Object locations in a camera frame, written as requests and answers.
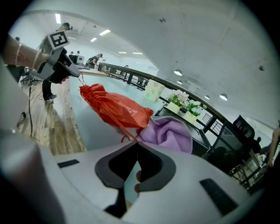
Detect black box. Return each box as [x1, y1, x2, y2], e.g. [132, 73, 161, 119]
[154, 104, 212, 157]

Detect red drawstring bag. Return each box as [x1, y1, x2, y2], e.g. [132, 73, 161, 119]
[77, 72, 154, 143]

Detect white bead bracelet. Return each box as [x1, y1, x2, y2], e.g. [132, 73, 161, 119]
[32, 50, 42, 70]

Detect person's right hand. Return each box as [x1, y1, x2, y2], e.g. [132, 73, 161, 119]
[134, 170, 143, 193]

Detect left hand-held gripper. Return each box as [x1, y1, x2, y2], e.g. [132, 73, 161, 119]
[29, 30, 81, 84]

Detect cream patterned bucket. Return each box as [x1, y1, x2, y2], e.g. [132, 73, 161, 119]
[143, 79, 165, 102]

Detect purple cloth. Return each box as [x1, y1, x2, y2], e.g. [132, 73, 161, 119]
[136, 115, 193, 154]

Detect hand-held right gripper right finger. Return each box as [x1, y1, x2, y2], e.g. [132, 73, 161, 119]
[122, 142, 259, 224]

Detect gold bracelet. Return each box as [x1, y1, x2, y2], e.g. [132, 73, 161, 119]
[14, 42, 23, 67]

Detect person's left forearm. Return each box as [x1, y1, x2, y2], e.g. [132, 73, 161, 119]
[2, 36, 51, 70]

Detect black office chair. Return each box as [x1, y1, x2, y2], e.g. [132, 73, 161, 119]
[202, 115, 262, 175]

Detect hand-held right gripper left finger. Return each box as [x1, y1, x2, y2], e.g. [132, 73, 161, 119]
[53, 141, 138, 224]

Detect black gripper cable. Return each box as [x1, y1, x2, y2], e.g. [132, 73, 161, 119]
[27, 73, 34, 138]

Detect black metal railing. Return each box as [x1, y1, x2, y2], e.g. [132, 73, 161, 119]
[97, 62, 266, 191]

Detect wooden side table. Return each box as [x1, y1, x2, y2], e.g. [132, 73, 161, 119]
[79, 67, 108, 77]

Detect pink flowers in cream pot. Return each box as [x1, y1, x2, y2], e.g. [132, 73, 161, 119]
[166, 89, 190, 114]

